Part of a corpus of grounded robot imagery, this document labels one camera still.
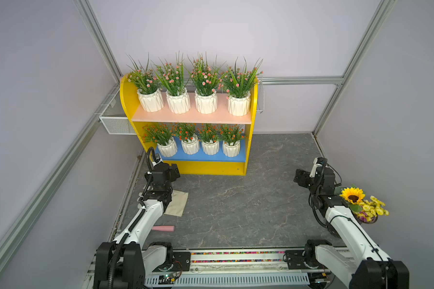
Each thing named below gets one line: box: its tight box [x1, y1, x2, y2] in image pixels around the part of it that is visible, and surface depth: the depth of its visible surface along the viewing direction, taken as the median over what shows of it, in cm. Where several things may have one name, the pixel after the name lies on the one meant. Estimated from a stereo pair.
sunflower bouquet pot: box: [333, 183, 390, 224], surface depth 66 cm
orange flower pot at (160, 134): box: [141, 123, 178, 158], surface depth 85 cm
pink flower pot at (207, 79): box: [187, 51, 227, 115], surface depth 70 cm
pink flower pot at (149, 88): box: [125, 52, 164, 113], surface depth 70 cm
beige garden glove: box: [163, 189, 189, 218], surface depth 91 cm
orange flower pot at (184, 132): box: [169, 122, 201, 155], surface depth 88 cm
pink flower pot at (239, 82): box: [221, 56, 264, 117], surface depth 67 cm
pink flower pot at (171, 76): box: [150, 50, 192, 114], surface depth 69 cm
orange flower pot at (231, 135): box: [218, 124, 248, 158], surface depth 86 cm
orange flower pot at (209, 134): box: [196, 123, 222, 156], surface depth 86 cm
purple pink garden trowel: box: [151, 225, 175, 232], surface depth 83 cm
